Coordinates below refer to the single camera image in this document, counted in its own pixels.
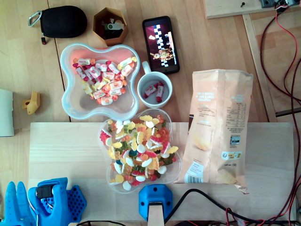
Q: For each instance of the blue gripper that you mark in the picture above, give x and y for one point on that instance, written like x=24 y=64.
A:
x=35 y=196

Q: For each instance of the white Haribo candy tub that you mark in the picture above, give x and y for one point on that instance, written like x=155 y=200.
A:
x=70 y=103

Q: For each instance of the red white candy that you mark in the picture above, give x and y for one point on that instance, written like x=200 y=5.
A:
x=160 y=91
x=150 y=90

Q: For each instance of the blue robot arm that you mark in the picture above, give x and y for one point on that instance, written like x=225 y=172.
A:
x=58 y=200

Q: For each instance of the grey box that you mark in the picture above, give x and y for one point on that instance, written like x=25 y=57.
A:
x=5 y=113

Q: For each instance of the yellow printed part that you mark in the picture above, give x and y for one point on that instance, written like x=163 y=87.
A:
x=31 y=104

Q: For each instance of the yellow round gummy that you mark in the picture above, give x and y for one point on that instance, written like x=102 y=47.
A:
x=119 y=178

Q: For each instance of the blue gummy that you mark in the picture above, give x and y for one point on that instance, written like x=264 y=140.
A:
x=133 y=153

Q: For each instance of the white oval gummy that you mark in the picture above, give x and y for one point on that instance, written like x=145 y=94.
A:
x=141 y=148

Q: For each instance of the white strawberry wrapped candy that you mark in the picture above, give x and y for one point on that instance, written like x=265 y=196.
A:
x=94 y=71

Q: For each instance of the yellow cloud gummy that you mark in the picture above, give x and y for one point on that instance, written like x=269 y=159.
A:
x=145 y=118

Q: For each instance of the white mug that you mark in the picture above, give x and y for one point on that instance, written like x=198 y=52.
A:
x=143 y=101

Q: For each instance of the clear plastic gummy tray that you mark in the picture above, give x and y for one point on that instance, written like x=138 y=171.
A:
x=175 y=169

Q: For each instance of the red black zipper tag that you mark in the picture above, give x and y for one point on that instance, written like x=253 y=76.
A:
x=43 y=41

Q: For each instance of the white orange wrapped candy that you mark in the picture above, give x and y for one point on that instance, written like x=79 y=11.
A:
x=127 y=70

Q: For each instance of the white yellow wrapped candy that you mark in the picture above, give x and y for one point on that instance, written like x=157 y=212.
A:
x=126 y=61

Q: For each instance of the silver carabiner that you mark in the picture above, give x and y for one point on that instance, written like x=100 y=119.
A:
x=30 y=20

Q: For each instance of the black zip pouch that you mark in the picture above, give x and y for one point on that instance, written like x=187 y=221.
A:
x=63 y=22

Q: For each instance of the orange hexagonal box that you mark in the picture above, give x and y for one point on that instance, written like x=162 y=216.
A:
x=117 y=42

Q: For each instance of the green silver USB stick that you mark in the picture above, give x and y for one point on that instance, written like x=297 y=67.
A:
x=114 y=26

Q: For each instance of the orange chips bag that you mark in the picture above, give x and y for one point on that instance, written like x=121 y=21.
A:
x=211 y=113

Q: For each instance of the black smartphone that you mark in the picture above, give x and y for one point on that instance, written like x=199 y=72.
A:
x=162 y=42

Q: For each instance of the large wooden base board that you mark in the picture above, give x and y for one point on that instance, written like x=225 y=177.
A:
x=270 y=153

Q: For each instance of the wooden slat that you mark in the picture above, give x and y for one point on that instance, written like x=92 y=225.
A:
x=258 y=66

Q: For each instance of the small wooden board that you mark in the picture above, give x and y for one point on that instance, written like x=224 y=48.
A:
x=225 y=9

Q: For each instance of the black screw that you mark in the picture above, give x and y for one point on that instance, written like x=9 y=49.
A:
x=243 y=4

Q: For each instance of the blue post mount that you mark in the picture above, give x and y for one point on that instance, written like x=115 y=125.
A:
x=155 y=194

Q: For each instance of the wooden post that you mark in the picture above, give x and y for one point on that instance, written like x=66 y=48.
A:
x=155 y=215

